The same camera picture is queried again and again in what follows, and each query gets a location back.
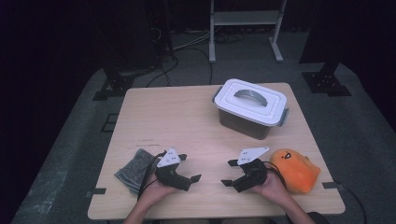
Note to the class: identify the black tape strip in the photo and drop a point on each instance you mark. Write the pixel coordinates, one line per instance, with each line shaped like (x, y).
(98, 191)
(331, 185)

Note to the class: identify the person's right hand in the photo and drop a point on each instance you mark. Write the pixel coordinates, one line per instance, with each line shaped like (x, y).
(274, 189)

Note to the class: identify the black stand base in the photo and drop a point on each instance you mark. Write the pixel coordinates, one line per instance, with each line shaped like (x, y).
(116, 84)
(325, 82)

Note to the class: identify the dark equipment rack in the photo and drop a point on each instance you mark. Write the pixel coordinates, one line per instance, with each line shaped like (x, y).
(160, 28)

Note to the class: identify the person's left hand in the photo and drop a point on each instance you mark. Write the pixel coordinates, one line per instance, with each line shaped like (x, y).
(155, 193)

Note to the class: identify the clear brown storage box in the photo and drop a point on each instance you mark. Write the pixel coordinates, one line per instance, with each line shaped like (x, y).
(243, 126)

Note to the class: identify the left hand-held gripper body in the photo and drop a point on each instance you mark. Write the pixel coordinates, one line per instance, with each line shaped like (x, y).
(169, 177)

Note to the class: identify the grey fluffy cloth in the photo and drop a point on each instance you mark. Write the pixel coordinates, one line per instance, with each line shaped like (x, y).
(134, 171)

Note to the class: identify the orange plush toy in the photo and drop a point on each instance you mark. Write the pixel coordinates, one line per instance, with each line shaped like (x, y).
(295, 174)

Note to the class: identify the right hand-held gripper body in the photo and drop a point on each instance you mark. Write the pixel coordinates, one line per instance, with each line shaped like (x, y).
(252, 177)

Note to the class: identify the white metal stand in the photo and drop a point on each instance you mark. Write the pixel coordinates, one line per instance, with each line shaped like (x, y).
(246, 18)

